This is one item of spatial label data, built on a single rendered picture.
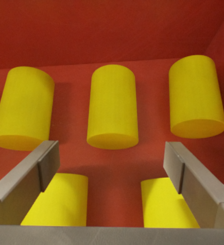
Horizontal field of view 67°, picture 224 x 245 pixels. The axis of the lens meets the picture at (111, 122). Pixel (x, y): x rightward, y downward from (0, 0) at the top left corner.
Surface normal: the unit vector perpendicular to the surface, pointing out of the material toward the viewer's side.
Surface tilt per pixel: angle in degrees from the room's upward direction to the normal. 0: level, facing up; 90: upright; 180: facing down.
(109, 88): 6
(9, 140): 90
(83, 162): 0
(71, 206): 39
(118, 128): 13
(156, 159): 0
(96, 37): 90
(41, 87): 51
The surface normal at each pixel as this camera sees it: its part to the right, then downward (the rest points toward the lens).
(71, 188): 0.63, -0.33
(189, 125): -0.11, 0.90
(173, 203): -0.30, -0.40
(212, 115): 0.08, -0.41
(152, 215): -0.82, -0.24
